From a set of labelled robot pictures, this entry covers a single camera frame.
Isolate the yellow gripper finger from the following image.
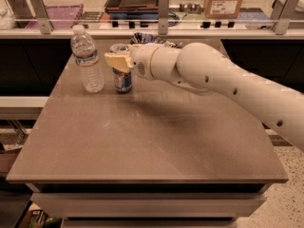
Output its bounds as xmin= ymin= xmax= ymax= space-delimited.
xmin=104 ymin=53 xmax=134 ymax=73

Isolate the white drawer under table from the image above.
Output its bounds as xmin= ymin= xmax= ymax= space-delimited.
xmin=31 ymin=193 xmax=266 ymax=218

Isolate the purple plastic tray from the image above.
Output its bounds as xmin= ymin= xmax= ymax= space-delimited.
xmin=25 ymin=3 xmax=85 ymax=29

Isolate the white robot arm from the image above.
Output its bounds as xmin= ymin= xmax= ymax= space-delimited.
xmin=104 ymin=43 xmax=304 ymax=150

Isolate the blue silver redbull can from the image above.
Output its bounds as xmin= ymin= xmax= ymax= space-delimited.
xmin=110 ymin=44 xmax=132 ymax=93

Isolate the cardboard box with label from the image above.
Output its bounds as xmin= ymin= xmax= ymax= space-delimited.
xmin=203 ymin=0 xmax=243 ymax=19

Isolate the middle metal glass bracket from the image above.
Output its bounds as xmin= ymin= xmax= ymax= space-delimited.
xmin=158 ymin=0 xmax=169 ymax=35

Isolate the dark metal tray stack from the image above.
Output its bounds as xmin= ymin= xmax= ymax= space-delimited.
xmin=104 ymin=0 xmax=159 ymax=20

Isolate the clear plastic water bottle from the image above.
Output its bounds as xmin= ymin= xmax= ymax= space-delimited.
xmin=70 ymin=25 xmax=105 ymax=93

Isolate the left metal glass bracket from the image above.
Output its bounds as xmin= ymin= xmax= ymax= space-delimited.
xmin=29 ymin=0 xmax=53 ymax=34

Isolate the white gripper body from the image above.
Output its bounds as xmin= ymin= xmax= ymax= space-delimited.
xmin=130 ymin=44 xmax=163 ymax=80

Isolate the crumpled blue chip bag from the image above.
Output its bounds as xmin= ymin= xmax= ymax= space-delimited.
xmin=130 ymin=32 xmax=181 ymax=48

